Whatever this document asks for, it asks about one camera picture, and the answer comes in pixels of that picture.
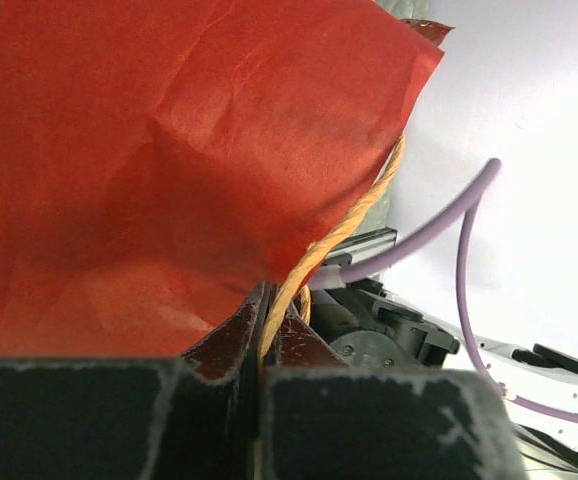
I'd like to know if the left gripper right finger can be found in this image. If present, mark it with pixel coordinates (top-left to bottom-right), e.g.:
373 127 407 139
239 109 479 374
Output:
258 307 527 479

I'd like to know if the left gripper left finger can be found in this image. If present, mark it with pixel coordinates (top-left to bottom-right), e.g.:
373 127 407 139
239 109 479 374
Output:
0 284 271 479

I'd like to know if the red paper bag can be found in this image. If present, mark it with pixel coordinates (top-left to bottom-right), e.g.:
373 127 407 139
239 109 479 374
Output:
0 1 442 356

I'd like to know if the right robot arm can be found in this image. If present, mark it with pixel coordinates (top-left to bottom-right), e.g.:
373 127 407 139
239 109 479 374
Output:
309 280 578 478

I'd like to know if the aluminium rail frame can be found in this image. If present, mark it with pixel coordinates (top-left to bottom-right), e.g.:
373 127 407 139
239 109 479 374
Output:
322 227 398 267

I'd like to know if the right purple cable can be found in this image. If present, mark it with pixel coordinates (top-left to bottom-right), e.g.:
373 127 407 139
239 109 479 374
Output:
308 157 578 434

